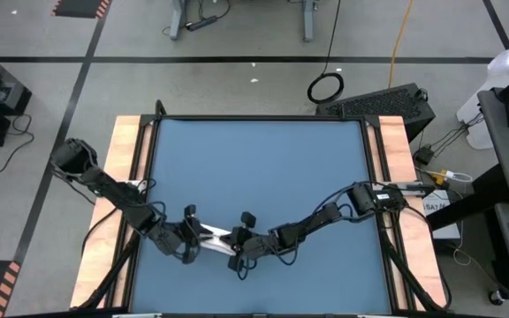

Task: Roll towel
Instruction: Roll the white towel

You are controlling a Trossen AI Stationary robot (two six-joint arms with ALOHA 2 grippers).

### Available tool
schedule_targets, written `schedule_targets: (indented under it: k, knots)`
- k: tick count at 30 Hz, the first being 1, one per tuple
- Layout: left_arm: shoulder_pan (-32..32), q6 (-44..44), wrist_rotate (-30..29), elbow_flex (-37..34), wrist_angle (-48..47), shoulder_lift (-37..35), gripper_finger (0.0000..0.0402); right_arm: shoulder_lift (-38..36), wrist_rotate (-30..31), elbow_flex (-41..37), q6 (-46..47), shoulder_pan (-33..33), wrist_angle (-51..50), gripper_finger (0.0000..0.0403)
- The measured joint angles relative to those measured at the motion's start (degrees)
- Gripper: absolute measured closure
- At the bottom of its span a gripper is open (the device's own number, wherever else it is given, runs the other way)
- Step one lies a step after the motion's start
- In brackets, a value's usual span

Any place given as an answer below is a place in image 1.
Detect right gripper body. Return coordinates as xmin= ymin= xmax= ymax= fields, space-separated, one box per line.
xmin=226 ymin=210 xmax=278 ymax=273

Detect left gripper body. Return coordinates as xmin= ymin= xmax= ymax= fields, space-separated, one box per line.
xmin=148 ymin=203 xmax=203 ymax=266

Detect white red-striped towel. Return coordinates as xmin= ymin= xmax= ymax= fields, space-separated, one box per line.
xmin=199 ymin=223 xmax=239 ymax=258

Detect light wooden side plank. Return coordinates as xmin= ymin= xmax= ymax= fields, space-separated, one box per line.
xmin=367 ymin=115 xmax=449 ymax=310
xmin=69 ymin=115 xmax=155 ymax=310

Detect silver mounting plate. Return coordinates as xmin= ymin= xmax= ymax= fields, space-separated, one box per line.
xmin=399 ymin=181 xmax=426 ymax=197

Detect black perforated computer tower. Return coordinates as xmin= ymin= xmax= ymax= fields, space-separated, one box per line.
xmin=315 ymin=82 xmax=437 ymax=143

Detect black power adapter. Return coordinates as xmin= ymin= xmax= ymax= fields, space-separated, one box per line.
xmin=413 ymin=145 xmax=436 ymax=167

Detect grey labelled box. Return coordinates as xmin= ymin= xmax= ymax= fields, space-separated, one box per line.
xmin=422 ymin=189 xmax=462 ymax=242

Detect black power strip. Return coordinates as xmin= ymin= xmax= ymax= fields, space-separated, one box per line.
xmin=185 ymin=14 xmax=219 ymax=33

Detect grey desk leg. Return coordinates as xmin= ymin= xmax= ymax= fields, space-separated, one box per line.
xmin=301 ymin=0 xmax=318 ymax=43
xmin=169 ymin=0 xmax=188 ymax=42

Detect black desk support bar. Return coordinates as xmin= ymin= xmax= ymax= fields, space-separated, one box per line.
xmin=426 ymin=163 xmax=509 ymax=231

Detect white bulky object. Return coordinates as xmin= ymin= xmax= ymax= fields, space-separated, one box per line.
xmin=456 ymin=42 xmax=509 ymax=150

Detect black aluminium table frame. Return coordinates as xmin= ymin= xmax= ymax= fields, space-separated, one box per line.
xmin=69 ymin=99 xmax=452 ymax=318

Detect black hanging cable with coil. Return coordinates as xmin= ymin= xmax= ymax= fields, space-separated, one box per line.
xmin=306 ymin=0 xmax=346 ymax=106

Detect black floor cable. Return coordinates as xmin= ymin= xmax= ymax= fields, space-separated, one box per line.
xmin=0 ymin=113 xmax=35 ymax=174

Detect yellow plug white cable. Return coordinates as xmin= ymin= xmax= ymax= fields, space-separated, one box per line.
xmin=430 ymin=169 xmax=475 ymax=185

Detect thick yellow hanging cable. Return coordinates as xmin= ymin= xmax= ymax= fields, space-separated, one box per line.
xmin=387 ymin=0 xmax=415 ymax=89

